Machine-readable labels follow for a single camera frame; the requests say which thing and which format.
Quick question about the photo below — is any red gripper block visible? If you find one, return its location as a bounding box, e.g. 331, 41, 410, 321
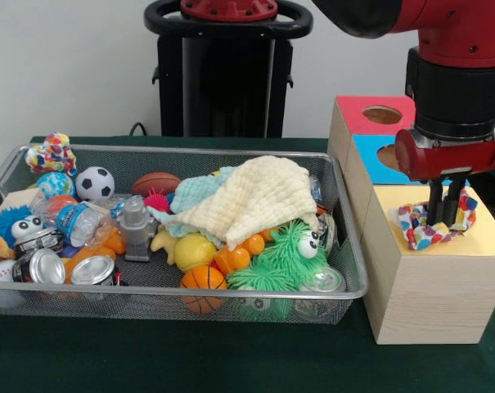
395, 122, 495, 227

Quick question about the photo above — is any cream yellow cloth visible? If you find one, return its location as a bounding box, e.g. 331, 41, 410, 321
164, 155, 320, 251

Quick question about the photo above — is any knotted polka dot cloth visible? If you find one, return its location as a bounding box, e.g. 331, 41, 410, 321
25, 132, 79, 178

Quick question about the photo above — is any wooden three-hole box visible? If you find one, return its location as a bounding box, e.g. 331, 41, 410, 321
326, 95, 495, 346

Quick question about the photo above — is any silver mesh bin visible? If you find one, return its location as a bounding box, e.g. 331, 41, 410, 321
0, 142, 371, 327

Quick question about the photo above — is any green spiky puffer toy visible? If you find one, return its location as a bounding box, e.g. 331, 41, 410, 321
226, 219, 334, 292

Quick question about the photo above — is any orange plastic toy brick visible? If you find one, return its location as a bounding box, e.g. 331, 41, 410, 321
212, 232, 267, 274

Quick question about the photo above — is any light blue cloth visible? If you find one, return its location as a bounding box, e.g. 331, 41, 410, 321
146, 165, 236, 239

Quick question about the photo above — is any orange toy basketball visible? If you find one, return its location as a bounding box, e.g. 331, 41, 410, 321
180, 264, 230, 315

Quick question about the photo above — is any brown toy football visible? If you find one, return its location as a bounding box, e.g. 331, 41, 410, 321
131, 171, 182, 197

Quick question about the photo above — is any silver toy robot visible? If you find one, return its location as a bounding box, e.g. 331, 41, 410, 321
116, 195, 160, 263

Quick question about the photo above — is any black white soccer ball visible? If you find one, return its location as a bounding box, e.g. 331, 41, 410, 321
74, 165, 116, 202

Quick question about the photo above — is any blue globe ball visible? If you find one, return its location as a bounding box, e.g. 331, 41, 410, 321
36, 171, 76, 201

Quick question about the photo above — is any large blue spiky puffer toy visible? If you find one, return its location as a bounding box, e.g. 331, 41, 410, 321
0, 204, 46, 249

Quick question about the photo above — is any robot pedestal with red flange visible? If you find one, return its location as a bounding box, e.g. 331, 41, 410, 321
143, 0, 314, 138

